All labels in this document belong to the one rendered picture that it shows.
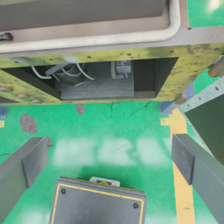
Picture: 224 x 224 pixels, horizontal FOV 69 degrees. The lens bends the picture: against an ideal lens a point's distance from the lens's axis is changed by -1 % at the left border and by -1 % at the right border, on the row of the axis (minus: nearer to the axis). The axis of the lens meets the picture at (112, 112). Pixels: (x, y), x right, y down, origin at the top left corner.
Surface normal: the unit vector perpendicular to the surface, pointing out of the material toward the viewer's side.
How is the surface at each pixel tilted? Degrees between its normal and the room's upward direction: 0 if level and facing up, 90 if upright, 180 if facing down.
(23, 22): 90
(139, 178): 0
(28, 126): 0
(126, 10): 90
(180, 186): 0
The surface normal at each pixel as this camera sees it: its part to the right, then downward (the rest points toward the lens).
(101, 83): -0.13, -0.15
